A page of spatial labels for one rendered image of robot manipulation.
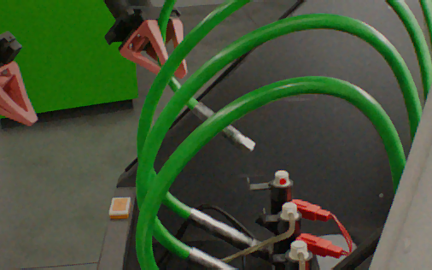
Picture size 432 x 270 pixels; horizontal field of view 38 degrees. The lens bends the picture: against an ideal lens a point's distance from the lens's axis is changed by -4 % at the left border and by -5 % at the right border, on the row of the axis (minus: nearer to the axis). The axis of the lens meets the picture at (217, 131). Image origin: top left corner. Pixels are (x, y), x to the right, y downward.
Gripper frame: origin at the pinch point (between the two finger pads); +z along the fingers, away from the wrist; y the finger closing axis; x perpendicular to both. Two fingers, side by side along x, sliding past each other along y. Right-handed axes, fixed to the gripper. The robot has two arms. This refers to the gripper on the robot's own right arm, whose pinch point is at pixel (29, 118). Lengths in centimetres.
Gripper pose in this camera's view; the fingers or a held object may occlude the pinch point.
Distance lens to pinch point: 78.2
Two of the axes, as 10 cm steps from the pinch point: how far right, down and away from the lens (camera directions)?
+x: 2.7, -4.0, 8.8
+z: 7.3, 6.8, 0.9
